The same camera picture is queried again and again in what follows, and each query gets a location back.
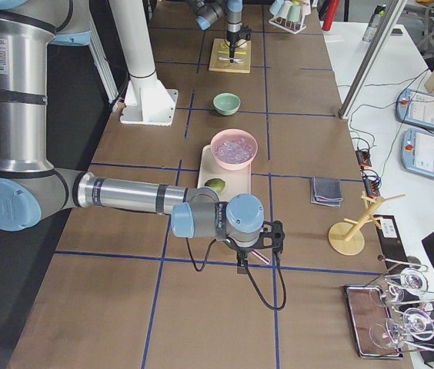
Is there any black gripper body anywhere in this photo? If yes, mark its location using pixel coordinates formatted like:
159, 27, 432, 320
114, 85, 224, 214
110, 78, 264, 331
226, 25, 251, 49
224, 221, 285, 261

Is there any white plastic spoon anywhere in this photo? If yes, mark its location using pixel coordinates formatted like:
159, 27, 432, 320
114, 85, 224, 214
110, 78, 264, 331
218, 57, 244, 64

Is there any green ceramic bowl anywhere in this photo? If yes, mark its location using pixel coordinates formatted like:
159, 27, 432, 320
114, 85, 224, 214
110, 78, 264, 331
212, 92, 241, 116

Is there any pink bowl with ice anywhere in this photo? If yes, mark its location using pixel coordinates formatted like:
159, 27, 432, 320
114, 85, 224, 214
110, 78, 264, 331
210, 128, 258, 171

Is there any bamboo cutting board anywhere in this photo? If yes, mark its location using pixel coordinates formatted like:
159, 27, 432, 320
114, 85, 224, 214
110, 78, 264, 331
209, 38, 252, 74

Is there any white cup rack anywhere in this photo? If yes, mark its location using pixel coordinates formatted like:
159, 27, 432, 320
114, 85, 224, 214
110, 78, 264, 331
269, 0, 315, 35

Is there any beige plastic tray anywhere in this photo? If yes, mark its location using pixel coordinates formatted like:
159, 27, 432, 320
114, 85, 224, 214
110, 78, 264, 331
197, 145, 252, 201

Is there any folded grey cloth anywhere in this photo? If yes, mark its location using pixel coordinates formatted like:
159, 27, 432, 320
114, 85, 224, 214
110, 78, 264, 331
310, 177, 343, 208

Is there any green lime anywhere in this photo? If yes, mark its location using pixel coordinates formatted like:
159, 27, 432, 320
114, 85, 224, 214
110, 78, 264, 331
204, 178, 226, 194

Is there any wooden mug tree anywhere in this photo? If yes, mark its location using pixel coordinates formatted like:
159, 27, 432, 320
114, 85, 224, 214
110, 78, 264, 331
328, 191, 406, 256

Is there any metal tray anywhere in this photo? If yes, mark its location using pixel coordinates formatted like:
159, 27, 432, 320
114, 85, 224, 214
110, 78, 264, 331
342, 284, 404, 360

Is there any wine glass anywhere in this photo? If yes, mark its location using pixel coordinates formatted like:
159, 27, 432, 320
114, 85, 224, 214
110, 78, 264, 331
367, 267, 434, 308
369, 307, 434, 351

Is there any lower teach pendant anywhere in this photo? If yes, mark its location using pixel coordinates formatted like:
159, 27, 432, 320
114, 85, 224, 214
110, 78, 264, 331
401, 128, 434, 179

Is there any teach pendant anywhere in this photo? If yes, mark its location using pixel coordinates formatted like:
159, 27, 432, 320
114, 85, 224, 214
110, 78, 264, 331
396, 88, 434, 131
401, 128, 434, 179

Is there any upper teach pendant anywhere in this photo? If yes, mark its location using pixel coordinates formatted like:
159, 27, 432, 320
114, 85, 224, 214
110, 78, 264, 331
396, 88, 434, 131

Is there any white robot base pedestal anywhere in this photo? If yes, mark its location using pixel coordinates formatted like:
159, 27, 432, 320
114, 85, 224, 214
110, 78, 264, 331
109, 0, 179, 126

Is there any aluminium frame post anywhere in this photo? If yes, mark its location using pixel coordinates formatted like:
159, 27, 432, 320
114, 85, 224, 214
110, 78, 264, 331
339, 0, 406, 119

